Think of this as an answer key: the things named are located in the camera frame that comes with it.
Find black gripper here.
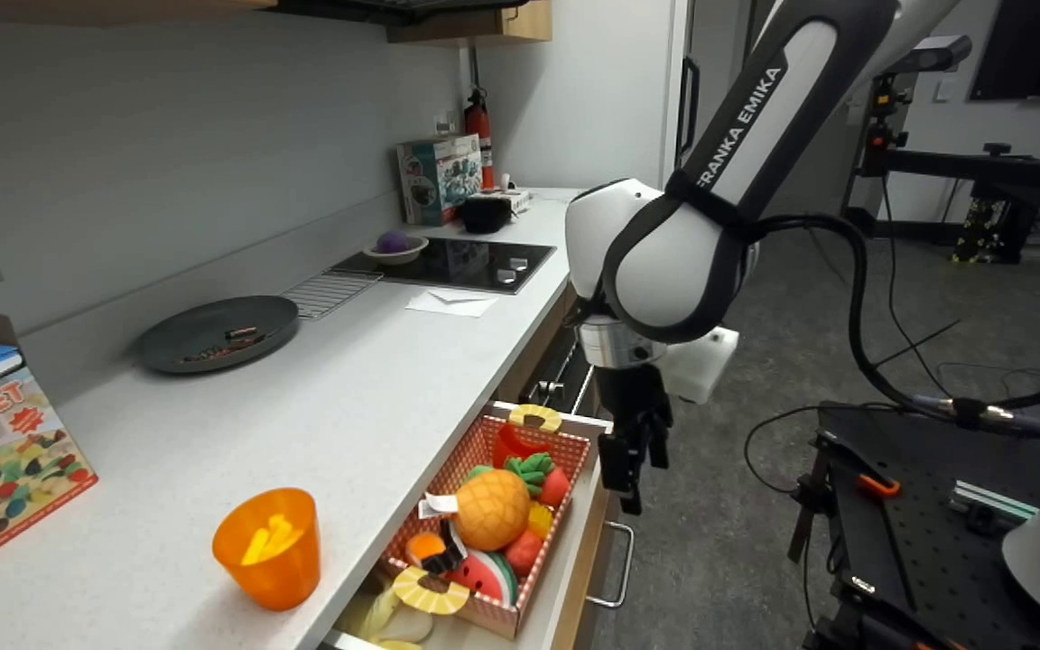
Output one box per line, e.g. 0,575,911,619
596,363,680,519

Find silver drawer handle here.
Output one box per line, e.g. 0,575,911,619
585,516,638,613

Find wooden drawer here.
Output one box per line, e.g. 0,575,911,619
321,393,621,650

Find orange pineapple plush toy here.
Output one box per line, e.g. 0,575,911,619
415,452,561,556

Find red toy tomato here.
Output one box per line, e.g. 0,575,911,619
539,465,574,508

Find yellow toy pepper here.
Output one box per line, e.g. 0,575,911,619
523,500,561,543

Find red toy jar yellow lid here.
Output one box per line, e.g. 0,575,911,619
491,406,567,477

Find red toy apple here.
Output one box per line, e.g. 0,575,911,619
501,526,547,581

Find toy watermelon slice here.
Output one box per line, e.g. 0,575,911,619
451,548,523,606

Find small orange toy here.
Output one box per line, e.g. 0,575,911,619
401,526,451,572

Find yellow toy pineapple slice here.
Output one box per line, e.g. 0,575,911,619
385,562,478,623

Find white toy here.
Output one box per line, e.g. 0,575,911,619
381,606,442,650

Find pale green toy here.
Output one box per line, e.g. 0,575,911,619
354,590,409,648

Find yellow toy piece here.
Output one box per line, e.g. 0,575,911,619
238,512,310,572

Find colourful toy set box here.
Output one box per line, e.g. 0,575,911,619
0,365,101,590

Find black clamp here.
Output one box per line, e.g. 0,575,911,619
783,465,844,572

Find red checkered basket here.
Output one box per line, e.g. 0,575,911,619
374,411,602,642

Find silver cooktop knobs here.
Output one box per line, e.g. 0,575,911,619
491,248,535,294

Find black induction cooktop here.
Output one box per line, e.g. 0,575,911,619
326,233,561,300

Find small white objects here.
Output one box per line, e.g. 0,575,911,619
497,182,539,221

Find black mug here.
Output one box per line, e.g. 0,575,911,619
456,193,515,240

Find black robot cart table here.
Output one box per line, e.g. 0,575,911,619
800,400,1040,650

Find small bowl purple contents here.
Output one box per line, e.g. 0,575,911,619
360,229,433,272

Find green white striped item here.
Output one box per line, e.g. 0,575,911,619
951,477,1040,524

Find green white carton box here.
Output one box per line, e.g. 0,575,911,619
392,132,486,233

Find white refrigerator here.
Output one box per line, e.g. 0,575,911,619
478,0,705,380

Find orange plastic cup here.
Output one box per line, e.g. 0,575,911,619
208,483,326,613

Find dark round plate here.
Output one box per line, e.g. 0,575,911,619
131,294,303,380

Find small dark food pieces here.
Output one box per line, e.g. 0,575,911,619
172,321,268,367

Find black range hood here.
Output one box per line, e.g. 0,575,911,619
271,0,535,23

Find black monitor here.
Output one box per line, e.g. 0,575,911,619
969,0,1040,105

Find black oven silver handle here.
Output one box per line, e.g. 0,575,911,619
515,316,602,420

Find orange handled clamp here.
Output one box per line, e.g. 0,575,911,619
811,429,911,506

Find thin black cable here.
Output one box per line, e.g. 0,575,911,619
878,176,1029,411

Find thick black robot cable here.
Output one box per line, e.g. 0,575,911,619
732,215,1040,428

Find red fire extinguisher with hose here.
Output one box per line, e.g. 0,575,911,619
460,83,501,195

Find black camera stand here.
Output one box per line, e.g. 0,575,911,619
856,69,927,240

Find black equipment frame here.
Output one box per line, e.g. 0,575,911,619
892,113,1040,268

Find grey bar camera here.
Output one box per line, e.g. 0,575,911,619
900,34,975,81

